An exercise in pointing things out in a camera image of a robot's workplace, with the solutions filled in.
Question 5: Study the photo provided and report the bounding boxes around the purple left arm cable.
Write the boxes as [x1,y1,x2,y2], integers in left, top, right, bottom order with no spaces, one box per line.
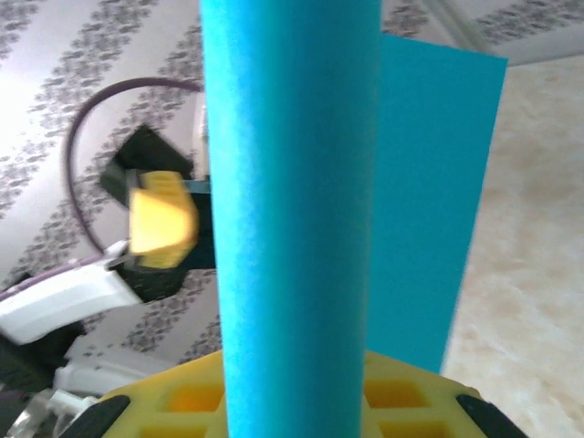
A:
[0,77,205,305]

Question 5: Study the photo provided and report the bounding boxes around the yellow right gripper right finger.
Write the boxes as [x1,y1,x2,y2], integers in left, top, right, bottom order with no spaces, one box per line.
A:
[364,350,526,438]

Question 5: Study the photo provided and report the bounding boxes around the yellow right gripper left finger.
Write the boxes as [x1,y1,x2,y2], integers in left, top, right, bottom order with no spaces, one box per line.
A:
[68,349,228,438]

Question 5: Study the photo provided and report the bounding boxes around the blue paper sheet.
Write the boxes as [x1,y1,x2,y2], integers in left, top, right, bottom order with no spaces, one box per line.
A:
[199,0,509,438]

